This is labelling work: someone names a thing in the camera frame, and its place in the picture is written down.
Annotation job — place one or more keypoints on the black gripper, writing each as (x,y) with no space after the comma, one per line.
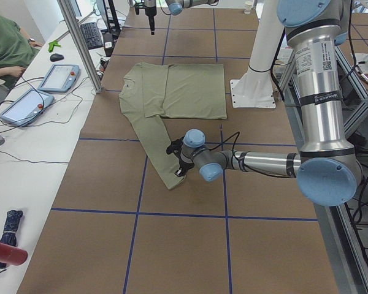
(149,9)
(184,165)

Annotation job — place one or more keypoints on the sage green long-sleeve shirt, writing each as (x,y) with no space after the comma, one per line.
(152,92)

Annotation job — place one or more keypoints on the black keyboard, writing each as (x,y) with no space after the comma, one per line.
(91,35)

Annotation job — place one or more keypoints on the green plastic clamp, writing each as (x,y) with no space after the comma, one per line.
(52,45)

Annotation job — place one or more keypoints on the white paper cup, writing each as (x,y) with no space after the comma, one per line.
(248,7)

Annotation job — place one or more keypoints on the black computer mouse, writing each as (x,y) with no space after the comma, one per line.
(56,57)

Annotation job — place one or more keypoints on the upper teach pendant tablet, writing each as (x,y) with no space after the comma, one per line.
(60,78)

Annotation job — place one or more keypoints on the teach pendant tablet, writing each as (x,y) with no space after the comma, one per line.
(26,108)
(60,78)

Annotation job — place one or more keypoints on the seated person in green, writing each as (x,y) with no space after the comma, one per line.
(17,51)

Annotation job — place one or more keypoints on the lower teach pendant tablet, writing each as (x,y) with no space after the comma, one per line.
(26,108)

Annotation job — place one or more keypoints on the folded dark blue umbrella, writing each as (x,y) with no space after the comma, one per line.
(11,227)

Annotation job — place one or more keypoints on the red water bottle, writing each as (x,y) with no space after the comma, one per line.
(12,255)

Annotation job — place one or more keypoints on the aluminium frame post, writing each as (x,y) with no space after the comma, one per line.
(74,29)

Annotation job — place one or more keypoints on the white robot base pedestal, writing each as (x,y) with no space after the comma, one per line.
(255,88)

